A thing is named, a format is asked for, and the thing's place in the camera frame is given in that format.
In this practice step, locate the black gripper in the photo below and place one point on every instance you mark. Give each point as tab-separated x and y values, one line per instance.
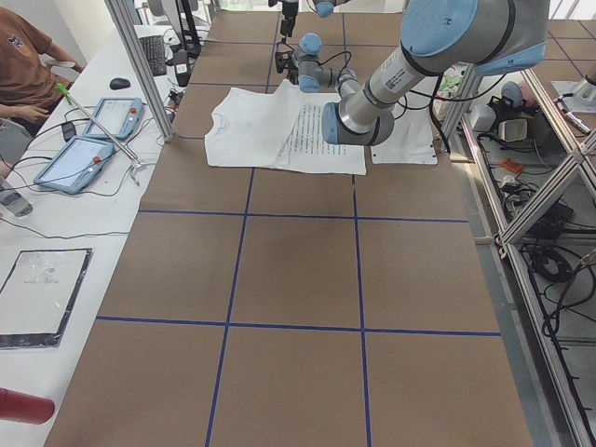
292	68

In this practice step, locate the white long-sleeve printed shirt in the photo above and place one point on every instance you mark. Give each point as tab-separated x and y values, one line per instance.
279	130

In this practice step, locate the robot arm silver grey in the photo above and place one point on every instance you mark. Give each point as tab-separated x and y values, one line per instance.
497	37
301	65

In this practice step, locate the black keyboard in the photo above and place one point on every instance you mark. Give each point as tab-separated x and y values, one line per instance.
154	52

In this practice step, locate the black computer mouse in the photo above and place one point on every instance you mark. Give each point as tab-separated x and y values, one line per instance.
118	83

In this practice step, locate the blue teach pendant far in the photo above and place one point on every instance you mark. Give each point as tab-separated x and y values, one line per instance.
119	115

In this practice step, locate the blue teach pendant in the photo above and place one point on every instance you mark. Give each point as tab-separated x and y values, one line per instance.
119	115
76	165

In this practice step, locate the metal rod with green tip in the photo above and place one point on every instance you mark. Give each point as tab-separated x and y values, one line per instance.
136	164

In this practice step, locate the blue teach pendant near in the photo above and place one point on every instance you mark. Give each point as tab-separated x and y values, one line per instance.
76	165

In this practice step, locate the orange connector block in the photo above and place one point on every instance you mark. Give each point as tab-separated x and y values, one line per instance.
512	166

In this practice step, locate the person in brown shirt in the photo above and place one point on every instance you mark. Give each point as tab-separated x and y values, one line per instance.
28	87

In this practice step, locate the clear water bottle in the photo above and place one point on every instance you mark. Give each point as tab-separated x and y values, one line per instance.
12	200

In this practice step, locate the black framed white sheet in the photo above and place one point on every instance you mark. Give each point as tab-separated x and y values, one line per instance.
38	296

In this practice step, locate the red bottle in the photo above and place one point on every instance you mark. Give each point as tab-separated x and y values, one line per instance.
25	408

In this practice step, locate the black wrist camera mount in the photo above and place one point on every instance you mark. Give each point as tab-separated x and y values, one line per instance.
281	50

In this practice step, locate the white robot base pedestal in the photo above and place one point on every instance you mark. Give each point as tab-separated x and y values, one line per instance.
411	141

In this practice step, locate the aluminium frame post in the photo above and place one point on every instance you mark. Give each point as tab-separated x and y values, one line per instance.
122	20

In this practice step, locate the aluminium side frame rail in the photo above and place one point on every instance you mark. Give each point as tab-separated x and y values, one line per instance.
545	235

